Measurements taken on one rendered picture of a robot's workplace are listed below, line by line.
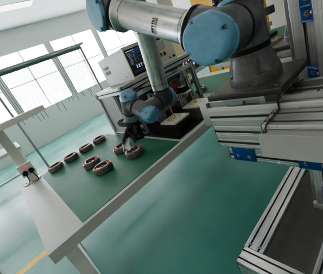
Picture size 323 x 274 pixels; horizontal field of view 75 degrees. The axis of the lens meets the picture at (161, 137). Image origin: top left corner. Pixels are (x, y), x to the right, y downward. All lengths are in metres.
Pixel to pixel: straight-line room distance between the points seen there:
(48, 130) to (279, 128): 7.30
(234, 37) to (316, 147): 0.29
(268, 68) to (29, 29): 7.66
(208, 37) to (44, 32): 7.66
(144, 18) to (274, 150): 0.50
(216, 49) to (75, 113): 7.39
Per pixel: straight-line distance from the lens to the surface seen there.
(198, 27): 0.53
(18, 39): 7.87
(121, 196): 0.97
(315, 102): 0.64
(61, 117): 7.68
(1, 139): 1.75
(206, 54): 0.54
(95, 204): 1.01
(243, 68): 0.67
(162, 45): 1.64
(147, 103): 0.90
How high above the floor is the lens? 1.23
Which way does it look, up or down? 21 degrees down
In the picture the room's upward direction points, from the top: 24 degrees counter-clockwise
